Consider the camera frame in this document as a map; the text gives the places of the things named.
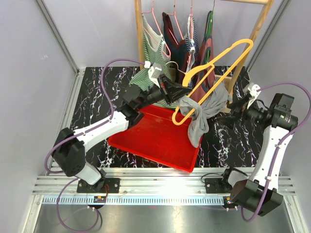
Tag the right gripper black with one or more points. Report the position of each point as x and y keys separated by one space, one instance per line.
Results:
x=241 y=109

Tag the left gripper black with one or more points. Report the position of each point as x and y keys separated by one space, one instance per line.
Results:
x=171 y=91

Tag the red tank top grey trim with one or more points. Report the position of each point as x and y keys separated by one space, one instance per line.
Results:
x=207 y=84

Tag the green plastic hanger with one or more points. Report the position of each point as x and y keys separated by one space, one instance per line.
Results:
x=209 y=30

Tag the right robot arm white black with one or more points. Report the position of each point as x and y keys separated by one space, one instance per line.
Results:
x=258 y=192

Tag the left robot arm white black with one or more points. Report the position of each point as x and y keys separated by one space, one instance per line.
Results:
x=71 y=146

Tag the navy maroon tank top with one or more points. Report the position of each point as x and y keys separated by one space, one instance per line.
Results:
x=179 y=50

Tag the green white striped tank top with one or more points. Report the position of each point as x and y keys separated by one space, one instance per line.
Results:
x=154 y=52

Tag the blue white striped tank top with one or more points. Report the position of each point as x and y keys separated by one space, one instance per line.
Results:
x=195 y=40

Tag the red plastic tray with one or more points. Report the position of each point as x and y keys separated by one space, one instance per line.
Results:
x=158 y=139

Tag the wooden clothes rack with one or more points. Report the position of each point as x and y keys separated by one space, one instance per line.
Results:
x=238 y=64

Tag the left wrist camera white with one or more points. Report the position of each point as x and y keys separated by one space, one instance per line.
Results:
x=154 y=71

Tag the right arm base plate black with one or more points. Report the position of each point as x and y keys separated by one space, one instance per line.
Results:
x=216 y=186

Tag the pink wire hanger middle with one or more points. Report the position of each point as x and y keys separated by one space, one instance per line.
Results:
x=176 y=20

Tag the pink wire hanger right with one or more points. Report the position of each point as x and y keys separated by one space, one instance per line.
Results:
x=190 y=39

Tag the aluminium frame rail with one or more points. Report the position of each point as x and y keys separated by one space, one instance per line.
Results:
x=155 y=198

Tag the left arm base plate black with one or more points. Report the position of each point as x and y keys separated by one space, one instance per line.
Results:
x=110 y=185

